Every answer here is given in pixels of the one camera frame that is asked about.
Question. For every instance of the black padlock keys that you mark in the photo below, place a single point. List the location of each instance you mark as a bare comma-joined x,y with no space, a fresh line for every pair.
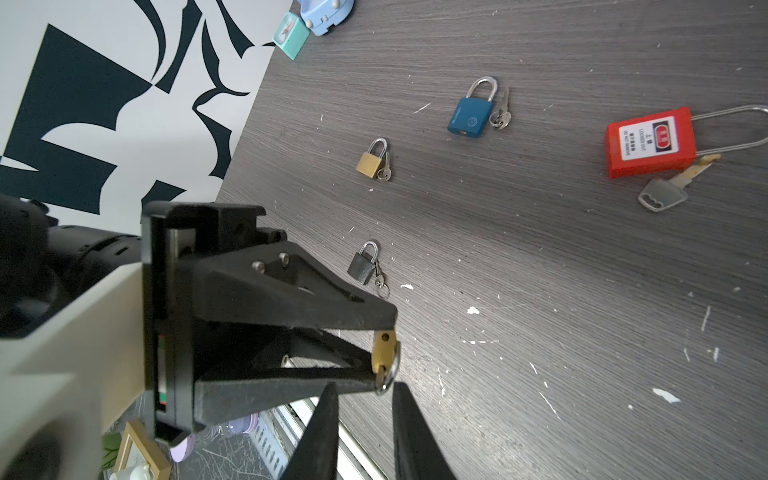
382,288

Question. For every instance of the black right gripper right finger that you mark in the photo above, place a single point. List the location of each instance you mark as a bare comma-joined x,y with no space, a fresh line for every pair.
416,452

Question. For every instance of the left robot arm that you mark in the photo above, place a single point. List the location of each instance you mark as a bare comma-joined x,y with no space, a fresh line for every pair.
45,266

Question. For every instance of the light blue alarm clock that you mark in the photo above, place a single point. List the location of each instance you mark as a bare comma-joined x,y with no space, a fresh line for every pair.
320,15

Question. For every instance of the blue padlock keys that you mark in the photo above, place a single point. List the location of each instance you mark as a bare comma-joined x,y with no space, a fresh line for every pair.
502,117

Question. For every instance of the brass padlock keys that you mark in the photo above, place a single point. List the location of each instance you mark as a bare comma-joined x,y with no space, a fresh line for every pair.
385,172

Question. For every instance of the blue padlock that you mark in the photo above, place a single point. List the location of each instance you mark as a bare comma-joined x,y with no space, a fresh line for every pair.
471,114

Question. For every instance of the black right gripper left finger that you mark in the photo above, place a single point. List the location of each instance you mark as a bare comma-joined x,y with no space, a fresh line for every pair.
316,454

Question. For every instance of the small black padlock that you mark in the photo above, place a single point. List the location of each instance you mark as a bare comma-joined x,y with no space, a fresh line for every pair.
363,264

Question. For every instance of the green small clock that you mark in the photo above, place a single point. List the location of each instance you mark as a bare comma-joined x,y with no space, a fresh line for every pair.
291,35

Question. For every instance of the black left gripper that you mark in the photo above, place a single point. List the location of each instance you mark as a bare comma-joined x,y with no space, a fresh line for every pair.
193,268

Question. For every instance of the purple round disc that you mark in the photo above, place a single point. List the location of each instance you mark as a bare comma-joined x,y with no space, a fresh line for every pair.
198,440

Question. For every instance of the red safety padlock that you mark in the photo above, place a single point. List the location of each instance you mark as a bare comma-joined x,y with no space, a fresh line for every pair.
663,141

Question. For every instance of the small brass padlock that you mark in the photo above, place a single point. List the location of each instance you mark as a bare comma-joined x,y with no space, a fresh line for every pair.
383,349

